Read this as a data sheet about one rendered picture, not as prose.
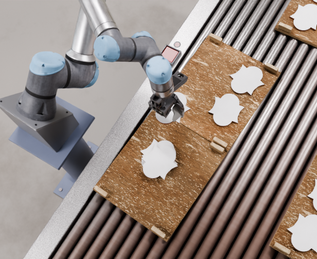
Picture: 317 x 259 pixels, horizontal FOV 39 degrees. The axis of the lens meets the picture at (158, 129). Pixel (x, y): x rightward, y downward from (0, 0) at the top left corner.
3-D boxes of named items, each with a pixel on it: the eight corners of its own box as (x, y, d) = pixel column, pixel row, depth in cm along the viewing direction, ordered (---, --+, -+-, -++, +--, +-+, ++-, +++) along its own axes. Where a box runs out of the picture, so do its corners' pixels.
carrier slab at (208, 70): (154, 108, 182) (154, 107, 181) (208, 36, 193) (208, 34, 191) (227, 152, 172) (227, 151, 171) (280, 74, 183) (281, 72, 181)
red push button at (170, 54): (160, 58, 191) (159, 56, 190) (166, 48, 193) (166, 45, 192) (172, 63, 190) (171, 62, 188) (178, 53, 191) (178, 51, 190)
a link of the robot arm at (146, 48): (127, 27, 136) (142, 54, 132) (154, 29, 144) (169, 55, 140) (115, 44, 142) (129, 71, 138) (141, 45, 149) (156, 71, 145)
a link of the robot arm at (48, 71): (19, 80, 166) (27, 47, 160) (51, 79, 175) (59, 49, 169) (33, 97, 159) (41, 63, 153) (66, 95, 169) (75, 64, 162)
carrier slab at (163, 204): (93, 189, 172) (92, 188, 170) (154, 109, 182) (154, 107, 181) (166, 242, 162) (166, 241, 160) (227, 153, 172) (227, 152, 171)
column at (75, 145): (53, 192, 269) (-11, 143, 189) (88, 141, 279) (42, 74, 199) (104, 224, 259) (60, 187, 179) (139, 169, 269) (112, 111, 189)
